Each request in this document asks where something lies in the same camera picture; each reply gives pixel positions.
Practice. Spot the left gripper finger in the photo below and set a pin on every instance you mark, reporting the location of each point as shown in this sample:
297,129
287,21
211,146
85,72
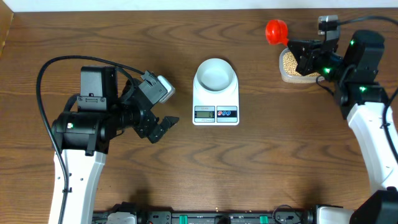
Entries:
157,133
168,122

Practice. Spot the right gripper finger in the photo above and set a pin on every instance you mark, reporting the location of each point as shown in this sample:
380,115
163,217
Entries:
305,65
302,47

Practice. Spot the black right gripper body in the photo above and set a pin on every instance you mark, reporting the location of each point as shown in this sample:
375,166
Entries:
329,65

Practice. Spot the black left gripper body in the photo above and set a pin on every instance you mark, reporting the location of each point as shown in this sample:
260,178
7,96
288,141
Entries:
129,112

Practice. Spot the red plastic scoop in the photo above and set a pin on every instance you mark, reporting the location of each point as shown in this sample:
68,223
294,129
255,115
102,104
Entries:
277,32

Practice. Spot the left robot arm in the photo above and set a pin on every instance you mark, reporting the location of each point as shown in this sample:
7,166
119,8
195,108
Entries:
85,127

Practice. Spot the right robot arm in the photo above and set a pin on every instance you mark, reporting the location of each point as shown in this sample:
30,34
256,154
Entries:
367,108

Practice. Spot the white digital kitchen scale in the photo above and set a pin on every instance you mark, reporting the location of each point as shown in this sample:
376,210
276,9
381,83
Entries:
215,108

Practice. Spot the light grey bowl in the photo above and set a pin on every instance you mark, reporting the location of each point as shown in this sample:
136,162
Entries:
215,75

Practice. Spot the pile of soybeans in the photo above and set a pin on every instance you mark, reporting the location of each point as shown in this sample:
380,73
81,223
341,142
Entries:
289,64

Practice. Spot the clear plastic container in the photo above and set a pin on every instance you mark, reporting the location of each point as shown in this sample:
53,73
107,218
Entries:
311,78

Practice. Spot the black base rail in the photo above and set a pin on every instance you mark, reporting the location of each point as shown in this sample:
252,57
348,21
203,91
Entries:
126,212

